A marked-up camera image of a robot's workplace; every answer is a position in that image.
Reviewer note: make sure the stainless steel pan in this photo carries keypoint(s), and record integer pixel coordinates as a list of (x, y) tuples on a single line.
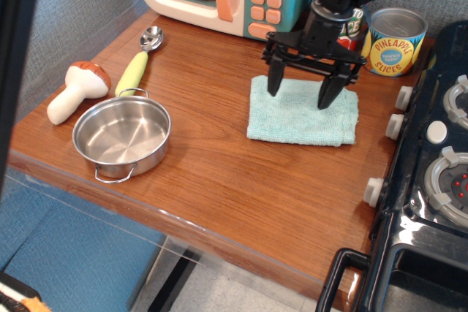
[(124, 136)]

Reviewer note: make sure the white stove knob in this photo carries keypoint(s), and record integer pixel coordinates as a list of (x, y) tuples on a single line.
[(403, 98), (372, 191), (394, 126)]

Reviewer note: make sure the scoop with yellow handle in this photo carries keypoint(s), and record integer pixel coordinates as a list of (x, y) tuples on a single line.
[(150, 40)]

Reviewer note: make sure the pineapple slices can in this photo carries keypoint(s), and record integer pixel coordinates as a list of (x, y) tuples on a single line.
[(393, 41)]

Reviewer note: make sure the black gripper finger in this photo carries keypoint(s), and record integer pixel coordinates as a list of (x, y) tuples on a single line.
[(331, 87), (275, 75)]

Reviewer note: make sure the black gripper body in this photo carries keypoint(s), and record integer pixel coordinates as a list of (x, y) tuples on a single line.
[(314, 47)]

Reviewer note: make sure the plush mushroom toy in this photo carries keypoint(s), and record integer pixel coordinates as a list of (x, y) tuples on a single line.
[(83, 80)]

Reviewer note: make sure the orange black object corner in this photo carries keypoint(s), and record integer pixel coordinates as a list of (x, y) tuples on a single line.
[(18, 296)]

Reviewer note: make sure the white stove knob middle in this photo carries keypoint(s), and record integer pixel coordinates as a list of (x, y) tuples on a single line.
[(394, 126)]

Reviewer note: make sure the white stove knob top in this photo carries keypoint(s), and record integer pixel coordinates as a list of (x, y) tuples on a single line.
[(403, 98)]

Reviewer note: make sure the black toy stove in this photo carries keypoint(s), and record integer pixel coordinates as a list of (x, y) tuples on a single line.
[(418, 255)]

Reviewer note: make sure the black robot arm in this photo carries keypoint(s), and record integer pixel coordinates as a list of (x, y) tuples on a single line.
[(315, 48)]

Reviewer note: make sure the light blue cloth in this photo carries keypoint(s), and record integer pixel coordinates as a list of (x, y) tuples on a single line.
[(292, 115)]

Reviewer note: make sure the white stove knob bottom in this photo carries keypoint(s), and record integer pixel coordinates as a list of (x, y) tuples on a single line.
[(372, 191)]

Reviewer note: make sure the tomato sauce can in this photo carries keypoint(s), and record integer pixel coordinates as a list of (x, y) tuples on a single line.
[(354, 30)]

